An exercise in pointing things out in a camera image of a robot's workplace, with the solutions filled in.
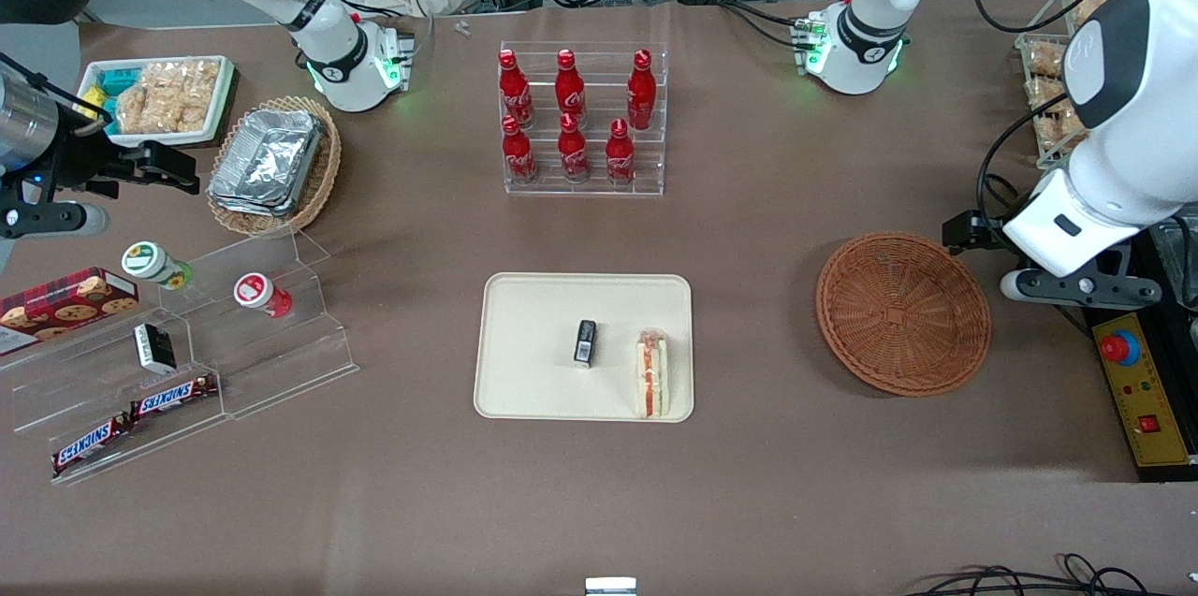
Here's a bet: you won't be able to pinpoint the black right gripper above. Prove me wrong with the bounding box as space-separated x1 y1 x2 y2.
37 139 201 202

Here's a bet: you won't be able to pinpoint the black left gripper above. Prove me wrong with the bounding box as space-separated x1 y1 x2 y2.
942 212 1010 254

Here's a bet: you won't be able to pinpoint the triangle sandwich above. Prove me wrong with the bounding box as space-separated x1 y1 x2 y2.
636 328 669 419

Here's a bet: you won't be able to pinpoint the light woven wicker basket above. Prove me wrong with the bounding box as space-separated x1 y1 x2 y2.
205 94 343 238

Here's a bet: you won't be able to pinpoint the brown round wicker basket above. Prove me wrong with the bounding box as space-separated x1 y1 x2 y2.
815 231 992 399

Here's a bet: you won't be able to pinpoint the cream plastic serving tray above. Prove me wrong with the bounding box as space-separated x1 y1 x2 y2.
474 272 695 424

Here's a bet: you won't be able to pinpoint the white rectangular snack dish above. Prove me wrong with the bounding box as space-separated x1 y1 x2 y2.
77 55 237 149

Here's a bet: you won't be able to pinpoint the clear rice cracker pack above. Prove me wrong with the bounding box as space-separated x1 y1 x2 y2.
183 60 223 131
140 63 188 134
115 81 155 135

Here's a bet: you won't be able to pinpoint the yellow snack packet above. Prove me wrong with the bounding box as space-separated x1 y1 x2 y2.
79 89 111 137

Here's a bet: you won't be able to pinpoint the stacked aluminium foil trays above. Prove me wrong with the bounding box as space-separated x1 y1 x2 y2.
207 109 326 219

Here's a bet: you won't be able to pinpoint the green sunflower lidded cup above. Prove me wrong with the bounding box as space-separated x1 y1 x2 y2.
121 240 195 291

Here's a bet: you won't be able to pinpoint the red strawberry lidded cup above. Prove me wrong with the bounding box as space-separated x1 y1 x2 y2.
233 271 295 320

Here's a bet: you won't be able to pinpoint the red tartan cookie box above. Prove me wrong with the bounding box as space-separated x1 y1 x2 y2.
0 267 140 356

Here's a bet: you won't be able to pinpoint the red emergency stop button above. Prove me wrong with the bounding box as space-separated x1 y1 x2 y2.
1101 331 1142 367

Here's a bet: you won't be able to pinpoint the steel appliance pan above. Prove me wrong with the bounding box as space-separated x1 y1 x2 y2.
1149 217 1198 313

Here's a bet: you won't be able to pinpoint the black countertop appliance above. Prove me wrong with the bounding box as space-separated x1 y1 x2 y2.
1058 203 1198 485

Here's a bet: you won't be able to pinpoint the clear acrylic stepped display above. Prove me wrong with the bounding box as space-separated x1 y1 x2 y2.
0 225 360 488

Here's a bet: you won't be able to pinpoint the Snickers chocolate bar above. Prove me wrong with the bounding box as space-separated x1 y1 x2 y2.
51 413 136 477
128 373 222 420

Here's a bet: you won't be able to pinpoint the yellow control panel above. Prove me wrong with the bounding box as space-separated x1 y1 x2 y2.
1092 313 1192 469

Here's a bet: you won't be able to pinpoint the red cola bottle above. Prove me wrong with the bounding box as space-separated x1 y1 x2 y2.
557 112 592 185
626 49 658 131
501 114 539 185
554 49 588 124
497 49 536 129
605 117 639 188

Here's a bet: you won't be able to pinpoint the clear acrylic bottle rack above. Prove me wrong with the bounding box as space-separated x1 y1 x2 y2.
498 40 669 198

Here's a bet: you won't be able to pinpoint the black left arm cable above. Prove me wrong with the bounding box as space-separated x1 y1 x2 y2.
970 0 1198 213

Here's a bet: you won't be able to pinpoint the white wire basket rack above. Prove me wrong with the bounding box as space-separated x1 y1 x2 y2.
1015 0 1198 174

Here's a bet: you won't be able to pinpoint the dark left wrist camera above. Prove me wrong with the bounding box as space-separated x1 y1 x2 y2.
1000 269 1163 310

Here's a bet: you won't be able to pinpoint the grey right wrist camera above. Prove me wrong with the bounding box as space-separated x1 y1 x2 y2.
0 203 110 239

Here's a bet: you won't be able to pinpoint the black cable bundle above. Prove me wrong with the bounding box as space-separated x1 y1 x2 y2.
903 553 1198 596

